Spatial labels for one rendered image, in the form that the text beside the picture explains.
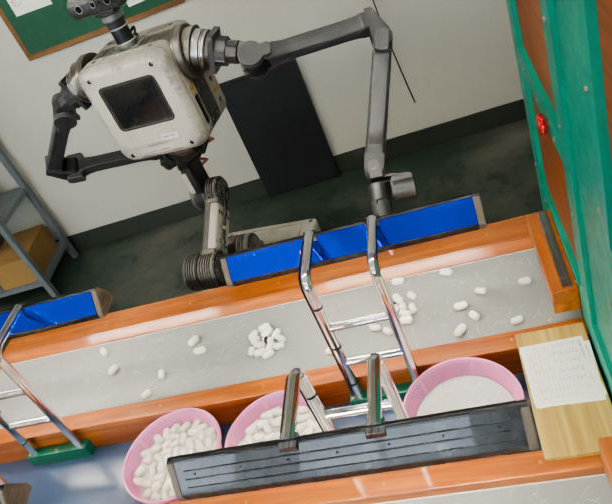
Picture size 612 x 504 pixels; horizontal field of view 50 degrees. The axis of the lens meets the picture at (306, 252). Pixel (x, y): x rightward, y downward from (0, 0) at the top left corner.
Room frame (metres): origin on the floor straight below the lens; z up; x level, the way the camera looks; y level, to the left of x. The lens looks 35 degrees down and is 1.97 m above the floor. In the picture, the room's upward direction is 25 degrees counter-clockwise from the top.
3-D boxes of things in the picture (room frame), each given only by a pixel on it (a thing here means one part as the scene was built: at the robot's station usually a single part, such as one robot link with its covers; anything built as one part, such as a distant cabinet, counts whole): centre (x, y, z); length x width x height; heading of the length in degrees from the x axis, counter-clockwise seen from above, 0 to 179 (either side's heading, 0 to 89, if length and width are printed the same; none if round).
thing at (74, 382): (1.44, 0.29, 0.73); 1.81 x 0.30 x 0.02; 71
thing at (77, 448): (1.49, 0.85, 0.90); 0.20 x 0.19 x 0.45; 71
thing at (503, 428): (0.72, 0.08, 1.08); 0.62 x 0.08 x 0.07; 71
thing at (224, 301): (1.64, 0.22, 0.67); 1.81 x 0.12 x 0.19; 71
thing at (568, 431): (0.85, -0.37, 0.77); 0.33 x 0.15 x 0.01; 161
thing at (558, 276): (1.16, -0.53, 0.83); 0.30 x 0.06 x 0.07; 161
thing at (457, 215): (1.25, -0.10, 1.08); 0.62 x 0.08 x 0.07; 71
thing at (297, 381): (0.79, 0.06, 0.90); 0.20 x 0.19 x 0.45; 71
